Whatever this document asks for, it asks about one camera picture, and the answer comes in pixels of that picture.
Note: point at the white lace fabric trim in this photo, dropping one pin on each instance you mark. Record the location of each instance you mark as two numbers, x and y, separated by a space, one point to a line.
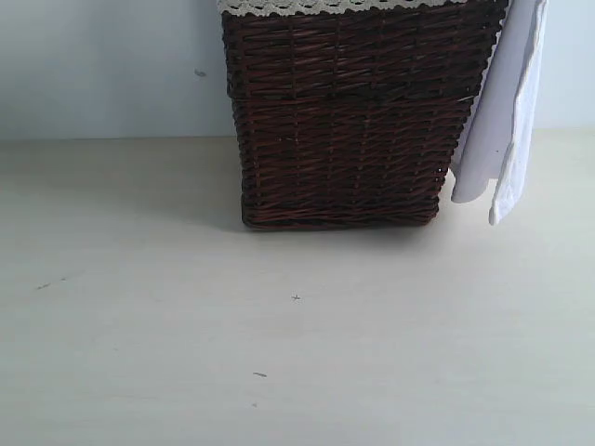
285 8

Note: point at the white t-shirt red lettering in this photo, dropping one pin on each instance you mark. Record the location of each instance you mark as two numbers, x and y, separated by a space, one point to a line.
496 139

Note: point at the dark brown wicker basket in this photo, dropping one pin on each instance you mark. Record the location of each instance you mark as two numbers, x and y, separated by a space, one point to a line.
351 120

